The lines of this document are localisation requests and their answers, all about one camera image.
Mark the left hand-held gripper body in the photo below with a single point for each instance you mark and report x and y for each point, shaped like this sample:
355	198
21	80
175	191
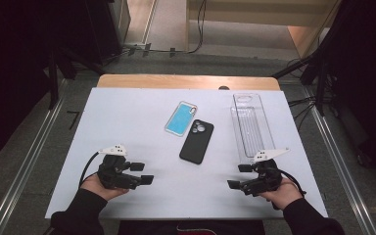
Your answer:
114	173

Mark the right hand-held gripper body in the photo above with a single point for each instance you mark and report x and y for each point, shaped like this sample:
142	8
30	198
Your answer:
266	178

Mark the clear plastic tray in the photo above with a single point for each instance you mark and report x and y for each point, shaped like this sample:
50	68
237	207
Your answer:
251	127

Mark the black phone case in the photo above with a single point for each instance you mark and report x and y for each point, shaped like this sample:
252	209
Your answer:
196	145

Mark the blue phone case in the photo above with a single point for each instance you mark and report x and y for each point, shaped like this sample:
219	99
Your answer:
180	119

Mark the person's left hand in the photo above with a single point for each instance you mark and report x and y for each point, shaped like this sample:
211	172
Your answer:
94	186

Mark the person's right hand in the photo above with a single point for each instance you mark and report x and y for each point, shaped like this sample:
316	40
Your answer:
285	196

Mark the wooden table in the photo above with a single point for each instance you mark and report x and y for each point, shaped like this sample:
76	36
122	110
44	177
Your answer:
176	81

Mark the black metal stand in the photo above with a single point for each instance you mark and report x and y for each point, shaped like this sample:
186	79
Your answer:
53	81
320	84

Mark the black curtain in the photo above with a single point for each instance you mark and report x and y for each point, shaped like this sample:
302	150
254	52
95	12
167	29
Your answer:
372	81
6	65

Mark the grey cabinet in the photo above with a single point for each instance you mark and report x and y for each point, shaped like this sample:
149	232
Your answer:
122	19

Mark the beige wooden furniture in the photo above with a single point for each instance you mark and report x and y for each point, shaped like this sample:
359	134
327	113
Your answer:
241	13

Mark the metal floor rail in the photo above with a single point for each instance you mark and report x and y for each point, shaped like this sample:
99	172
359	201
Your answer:
339	163
29	156

